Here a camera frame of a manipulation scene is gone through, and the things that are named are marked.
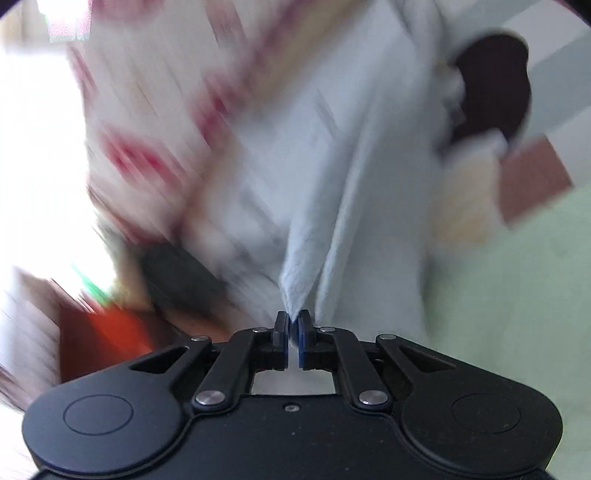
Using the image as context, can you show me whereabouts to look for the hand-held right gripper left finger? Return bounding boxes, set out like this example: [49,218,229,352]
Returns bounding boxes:
[129,310,291,412]

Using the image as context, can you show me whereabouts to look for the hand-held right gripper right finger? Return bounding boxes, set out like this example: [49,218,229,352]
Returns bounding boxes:
[298,309,458,409]

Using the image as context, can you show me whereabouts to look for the light grey shirt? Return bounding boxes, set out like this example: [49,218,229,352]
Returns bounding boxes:
[185,0,467,393]

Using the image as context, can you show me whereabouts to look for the dark blurred object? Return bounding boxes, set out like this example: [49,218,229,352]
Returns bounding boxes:
[139,242,227,319]

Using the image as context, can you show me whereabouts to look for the orange blurred object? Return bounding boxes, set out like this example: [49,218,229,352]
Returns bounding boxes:
[59,305,160,384]

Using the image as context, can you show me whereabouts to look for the checked bear-print bed sheet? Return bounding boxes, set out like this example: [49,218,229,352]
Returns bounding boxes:
[429,0,591,232]

